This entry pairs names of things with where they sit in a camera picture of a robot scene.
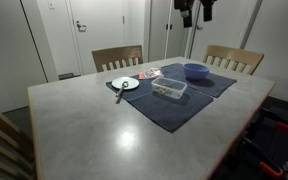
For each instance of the metal spoon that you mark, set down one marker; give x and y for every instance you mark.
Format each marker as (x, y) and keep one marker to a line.
(120, 92)

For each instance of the light wooden chair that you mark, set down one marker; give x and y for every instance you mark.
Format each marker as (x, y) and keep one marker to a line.
(233, 58)

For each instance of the wall light switch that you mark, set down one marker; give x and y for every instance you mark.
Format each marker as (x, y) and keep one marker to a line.
(51, 5)

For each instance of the blue bowl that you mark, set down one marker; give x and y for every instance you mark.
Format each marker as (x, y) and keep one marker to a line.
(195, 71)

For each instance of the wooden chair by door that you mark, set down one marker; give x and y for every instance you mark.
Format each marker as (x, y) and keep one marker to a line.
(123, 56)

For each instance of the clear plastic container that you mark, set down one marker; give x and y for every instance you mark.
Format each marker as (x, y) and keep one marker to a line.
(168, 87)

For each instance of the dark blue placemat under bowl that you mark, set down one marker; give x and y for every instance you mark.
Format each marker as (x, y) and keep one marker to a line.
(212, 85)

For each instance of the orange black clamp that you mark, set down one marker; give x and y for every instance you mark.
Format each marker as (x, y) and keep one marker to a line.
(266, 165)

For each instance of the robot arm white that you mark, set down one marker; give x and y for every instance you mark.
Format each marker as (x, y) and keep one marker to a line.
(185, 8)

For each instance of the white plate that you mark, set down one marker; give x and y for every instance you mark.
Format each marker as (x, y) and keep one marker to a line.
(132, 83)

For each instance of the clear snack bag orange label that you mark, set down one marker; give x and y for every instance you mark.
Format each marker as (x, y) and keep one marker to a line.
(150, 73)

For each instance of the white door with handle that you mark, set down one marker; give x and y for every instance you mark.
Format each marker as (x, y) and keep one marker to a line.
(98, 25)

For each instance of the dark blue placemat near plate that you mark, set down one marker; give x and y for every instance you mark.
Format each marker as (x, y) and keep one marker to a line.
(168, 113)

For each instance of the wooden chair foreground corner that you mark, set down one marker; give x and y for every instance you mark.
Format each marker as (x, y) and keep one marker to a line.
(17, 161)

